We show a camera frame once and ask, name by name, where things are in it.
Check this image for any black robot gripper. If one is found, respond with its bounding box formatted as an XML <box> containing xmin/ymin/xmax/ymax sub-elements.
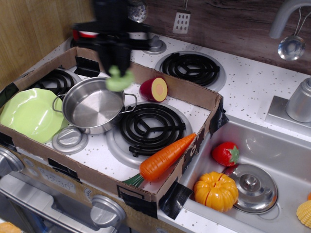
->
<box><xmin>72</xmin><ymin>0</ymin><xmax>151</xmax><ymax>76</ymax></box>

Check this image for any light green toy broccoli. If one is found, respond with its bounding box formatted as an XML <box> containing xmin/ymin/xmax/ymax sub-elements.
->
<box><xmin>106</xmin><ymin>66</ymin><xmax>134</xmax><ymax>92</ymax></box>

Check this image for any stainless steel pot lid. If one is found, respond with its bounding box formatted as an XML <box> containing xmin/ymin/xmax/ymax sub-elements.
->
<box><xmin>223</xmin><ymin>163</ymin><xmax>278</xmax><ymax>215</ymax></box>

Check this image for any grey stove top knob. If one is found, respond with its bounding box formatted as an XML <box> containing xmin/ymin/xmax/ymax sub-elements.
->
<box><xmin>143</xmin><ymin>35</ymin><xmax>167</xmax><ymax>55</ymax></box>

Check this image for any grey stove knob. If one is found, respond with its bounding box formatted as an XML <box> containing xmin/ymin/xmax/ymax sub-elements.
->
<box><xmin>52</xmin><ymin>126</ymin><xmax>88</xmax><ymax>154</ymax></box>
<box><xmin>143</xmin><ymin>35</ymin><xmax>167</xmax><ymax>55</ymax></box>

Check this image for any red and white toy cup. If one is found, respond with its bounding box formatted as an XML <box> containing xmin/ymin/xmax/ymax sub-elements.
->
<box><xmin>72</xmin><ymin>30</ymin><xmax>99</xmax><ymax>41</ymax></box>

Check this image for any hanging metal skimmer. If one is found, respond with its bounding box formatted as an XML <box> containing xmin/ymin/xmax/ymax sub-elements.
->
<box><xmin>128</xmin><ymin>0</ymin><xmax>148</xmax><ymax>23</ymax></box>

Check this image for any red halved toy fruit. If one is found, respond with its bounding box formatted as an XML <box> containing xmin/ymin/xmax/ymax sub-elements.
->
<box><xmin>139</xmin><ymin>77</ymin><xmax>168</xmax><ymax>102</ymax></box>

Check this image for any black front left burner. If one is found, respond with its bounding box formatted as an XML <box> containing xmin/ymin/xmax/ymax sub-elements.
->
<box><xmin>27</xmin><ymin>68</ymin><xmax>81</xmax><ymax>100</ymax></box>

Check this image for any black burner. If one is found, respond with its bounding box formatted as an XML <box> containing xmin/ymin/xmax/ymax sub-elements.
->
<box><xmin>106</xmin><ymin>101</ymin><xmax>193</xmax><ymax>169</ymax></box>
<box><xmin>27</xmin><ymin>68</ymin><xmax>81</xmax><ymax>100</ymax></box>
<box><xmin>155</xmin><ymin>51</ymin><xmax>226</xmax><ymax>92</ymax></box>

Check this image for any hanging metal spatula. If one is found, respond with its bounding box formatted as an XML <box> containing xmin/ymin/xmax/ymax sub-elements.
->
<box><xmin>172</xmin><ymin>0</ymin><xmax>191</xmax><ymax>34</ymax></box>

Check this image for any black back right burner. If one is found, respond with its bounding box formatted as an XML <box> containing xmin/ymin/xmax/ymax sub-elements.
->
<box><xmin>155</xmin><ymin>51</ymin><xmax>226</xmax><ymax>92</ymax></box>

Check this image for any black front right burner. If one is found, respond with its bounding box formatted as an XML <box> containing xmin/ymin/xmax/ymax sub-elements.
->
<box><xmin>106</xmin><ymin>101</ymin><xmax>193</xmax><ymax>169</ymax></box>

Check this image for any grey front stove knob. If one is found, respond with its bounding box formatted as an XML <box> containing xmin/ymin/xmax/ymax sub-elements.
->
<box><xmin>52</xmin><ymin>126</ymin><xmax>88</xmax><ymax>154</ymax></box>

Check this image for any light green plastic plate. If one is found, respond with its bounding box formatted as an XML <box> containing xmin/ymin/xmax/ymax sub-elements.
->
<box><xmin>0</xmin><ymin>88</ymin><xmax>69</xmax><ymax>143</ymax></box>

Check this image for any orange toy carrot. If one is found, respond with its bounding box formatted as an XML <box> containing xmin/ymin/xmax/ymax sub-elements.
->
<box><xmin>123</xmin><ymin>133</ymin><xmax>196</xmax><ymax>187</ymax></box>

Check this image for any red toy strawberry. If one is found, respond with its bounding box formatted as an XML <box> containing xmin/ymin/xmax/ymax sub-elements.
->
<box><xmin>211</xmin><ymin>142</ymin><xmax>240</xmax><ymax>166</ymax></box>

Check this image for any grey oven knob left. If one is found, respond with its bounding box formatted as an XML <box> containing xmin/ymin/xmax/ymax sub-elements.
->
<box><xmin>0</xmin><ymin>148</ymin><xmax>24</xmax><ymax>177</ymax></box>

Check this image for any grey oven knob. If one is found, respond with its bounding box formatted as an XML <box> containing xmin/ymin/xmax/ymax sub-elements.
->
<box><xmin>90</xmin><ymin>195</ymin><xmax>126</xmax><ymax>228</ymax></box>
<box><xmin>0</xmin><ymin>148</ymin><xmax>24</xmax><ymax>177</ymax></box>

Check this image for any brown cardboard fence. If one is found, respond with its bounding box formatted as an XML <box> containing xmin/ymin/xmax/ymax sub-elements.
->
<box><xmin>0</xmin><ymin>47</ymin><xmax>226</xmax><ymax>215</ymax></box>

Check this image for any grey oven knob right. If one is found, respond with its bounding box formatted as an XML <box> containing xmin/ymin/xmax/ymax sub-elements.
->
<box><xmin>90</xmin><ymin>195</ymin><xmax>126</xmax><ymax>228</ymax></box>

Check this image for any orange toy pumpkin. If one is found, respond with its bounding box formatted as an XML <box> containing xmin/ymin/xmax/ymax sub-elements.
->
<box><xmin>193</xmin><ymin>171</ymin><xmax>239</xmax><ymax>213</ymax></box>

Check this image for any hanging metal ladle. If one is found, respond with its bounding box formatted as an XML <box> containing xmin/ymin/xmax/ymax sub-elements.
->
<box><xmin>278</xmin><ymin>8</ymin><xmax>311</xmax><ymax>61</ymax></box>

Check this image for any grey toy faucet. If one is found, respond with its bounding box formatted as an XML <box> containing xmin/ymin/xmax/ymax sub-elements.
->
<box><xmin>265</xmin><ymin>0</ymin><xmax>311</xmax><ymax>129</ymax></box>

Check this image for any steel toy sink basin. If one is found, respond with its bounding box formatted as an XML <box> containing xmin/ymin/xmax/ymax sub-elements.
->
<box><xmin>180</xmin><ymin>117</ymin><xmax>311</xmax><ymax>233</ymax></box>

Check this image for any yellow object bottom left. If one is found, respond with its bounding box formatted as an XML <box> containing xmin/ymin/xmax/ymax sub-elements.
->
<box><xmin>0</xmin><ymin>222</ymin><xmax>21</xmax><ymax>233</ymax></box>

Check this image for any yellow toy corn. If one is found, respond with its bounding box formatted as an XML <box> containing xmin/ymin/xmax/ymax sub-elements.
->
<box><xmin>296</xmin><ymin>200</ymin><xmax>311</xmax><ymax>228</ymax></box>

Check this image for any grey oven door handle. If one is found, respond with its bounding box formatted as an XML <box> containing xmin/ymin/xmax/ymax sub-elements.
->
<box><xmin>0</xmin><ymin>175</ymin><xmax>95</xmax><ymax>233</ymax></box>

